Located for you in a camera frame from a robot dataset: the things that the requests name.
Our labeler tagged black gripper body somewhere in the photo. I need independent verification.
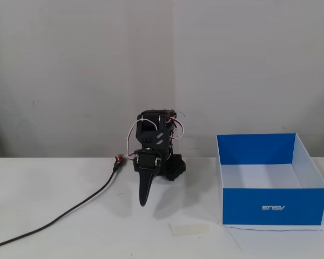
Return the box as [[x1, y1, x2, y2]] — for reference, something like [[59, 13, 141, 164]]
[[133, 148, 163, 174]]

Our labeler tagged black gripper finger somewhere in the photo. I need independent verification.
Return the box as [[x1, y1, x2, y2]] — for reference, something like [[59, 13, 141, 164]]
[[136, 170, 152, 208], [147, 171, 159, 201]]

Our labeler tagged blue and white cardboard box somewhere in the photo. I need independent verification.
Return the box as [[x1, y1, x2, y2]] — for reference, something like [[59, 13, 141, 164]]
[[215, 132, 324, 226]]

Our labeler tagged white and red servo wire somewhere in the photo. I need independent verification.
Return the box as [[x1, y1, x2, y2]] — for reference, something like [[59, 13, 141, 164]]
[[125, 112, 185, 159]]

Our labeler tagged black power cable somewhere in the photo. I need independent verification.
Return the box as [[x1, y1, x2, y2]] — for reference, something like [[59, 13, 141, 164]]
[[0, 161, 120, 250]]

